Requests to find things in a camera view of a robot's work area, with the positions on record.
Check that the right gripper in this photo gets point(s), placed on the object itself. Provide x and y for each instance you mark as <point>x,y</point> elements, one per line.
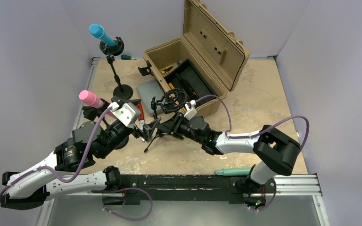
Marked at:
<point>174,126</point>

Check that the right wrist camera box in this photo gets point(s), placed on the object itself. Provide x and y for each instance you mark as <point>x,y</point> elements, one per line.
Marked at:
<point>190,109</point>

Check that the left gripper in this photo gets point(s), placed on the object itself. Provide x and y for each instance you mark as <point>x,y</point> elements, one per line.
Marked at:
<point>148,128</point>

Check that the blue microphone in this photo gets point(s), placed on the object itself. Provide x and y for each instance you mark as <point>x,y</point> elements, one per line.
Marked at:
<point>98,32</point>

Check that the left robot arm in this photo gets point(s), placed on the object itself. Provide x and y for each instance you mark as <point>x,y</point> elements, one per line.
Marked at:
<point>60,172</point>

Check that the red adjustable wrench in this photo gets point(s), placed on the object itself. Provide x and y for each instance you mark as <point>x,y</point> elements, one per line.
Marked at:
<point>141,117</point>

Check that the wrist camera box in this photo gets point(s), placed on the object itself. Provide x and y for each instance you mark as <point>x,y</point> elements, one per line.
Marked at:
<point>190,109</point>
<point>127,114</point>

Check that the black tripod shock mount stand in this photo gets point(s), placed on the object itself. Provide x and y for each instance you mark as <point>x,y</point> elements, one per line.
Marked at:
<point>171,101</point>

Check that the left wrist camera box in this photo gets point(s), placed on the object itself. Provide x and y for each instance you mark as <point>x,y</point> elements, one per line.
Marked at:
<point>127,114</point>

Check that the tan plastic toolbox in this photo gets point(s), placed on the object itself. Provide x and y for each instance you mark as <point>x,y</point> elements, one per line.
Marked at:
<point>214,51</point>

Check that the yellow handled tool in tray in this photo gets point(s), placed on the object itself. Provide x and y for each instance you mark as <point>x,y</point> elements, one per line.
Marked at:
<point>187,88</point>

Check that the black toolbox tray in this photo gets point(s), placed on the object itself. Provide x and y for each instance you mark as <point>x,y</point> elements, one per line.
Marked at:
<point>186,72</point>

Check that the yellow black pliers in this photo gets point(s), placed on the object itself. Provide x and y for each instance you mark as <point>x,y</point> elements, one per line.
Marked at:
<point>167,69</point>

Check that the black front mounting rail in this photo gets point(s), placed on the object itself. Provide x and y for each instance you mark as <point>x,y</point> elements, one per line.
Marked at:
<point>196,188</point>

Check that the black round base mic stand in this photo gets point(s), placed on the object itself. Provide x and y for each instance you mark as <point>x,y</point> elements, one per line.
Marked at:
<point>92,113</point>

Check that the grey flat case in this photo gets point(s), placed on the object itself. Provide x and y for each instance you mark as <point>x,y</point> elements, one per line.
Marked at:
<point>148,90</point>

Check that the mint green microphone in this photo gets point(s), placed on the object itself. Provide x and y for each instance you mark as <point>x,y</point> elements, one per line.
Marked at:
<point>232,172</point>

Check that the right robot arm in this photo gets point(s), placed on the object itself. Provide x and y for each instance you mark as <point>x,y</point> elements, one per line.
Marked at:
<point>277,151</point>

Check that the pink microphone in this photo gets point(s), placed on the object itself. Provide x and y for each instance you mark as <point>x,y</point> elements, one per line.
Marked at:
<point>90,99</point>

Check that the green handled screwdriver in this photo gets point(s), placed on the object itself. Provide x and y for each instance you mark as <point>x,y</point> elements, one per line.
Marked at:
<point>127,57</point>

